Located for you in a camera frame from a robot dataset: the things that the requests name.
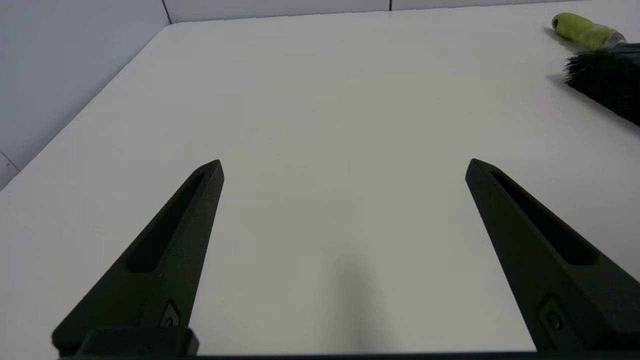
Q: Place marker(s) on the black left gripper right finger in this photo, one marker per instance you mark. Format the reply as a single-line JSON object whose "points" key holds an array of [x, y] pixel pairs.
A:
{"points": [[545, 275]]}

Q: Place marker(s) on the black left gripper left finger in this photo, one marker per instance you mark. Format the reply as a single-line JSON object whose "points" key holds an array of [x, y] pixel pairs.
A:
{"points": [[165, 280]]}

